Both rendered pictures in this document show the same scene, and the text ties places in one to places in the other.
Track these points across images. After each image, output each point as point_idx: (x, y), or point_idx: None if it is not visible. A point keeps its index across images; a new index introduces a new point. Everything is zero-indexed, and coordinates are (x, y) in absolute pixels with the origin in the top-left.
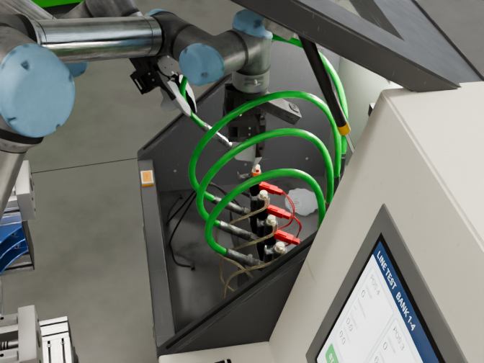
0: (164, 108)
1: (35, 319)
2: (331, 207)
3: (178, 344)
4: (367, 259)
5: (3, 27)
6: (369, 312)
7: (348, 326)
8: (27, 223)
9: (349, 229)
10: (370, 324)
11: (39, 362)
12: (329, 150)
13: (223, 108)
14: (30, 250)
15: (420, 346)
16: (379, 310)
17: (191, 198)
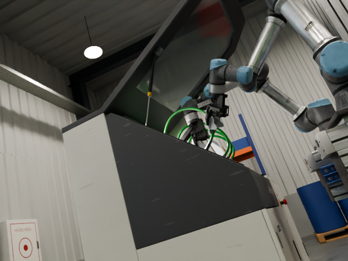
0: (222, 125)
1: (304, 156)
2: (203, 141)
3: None
4: (207, 141)
5: None
6: (213, 147)
7: (217, 153)
8: (344, 174)
9: (205, 141)
10: (214, 148)
11: (305, 162)
12: None
13: (203, 128)
14: (345, 184)
15: (212, 142)
16: (212, 145)
17: None
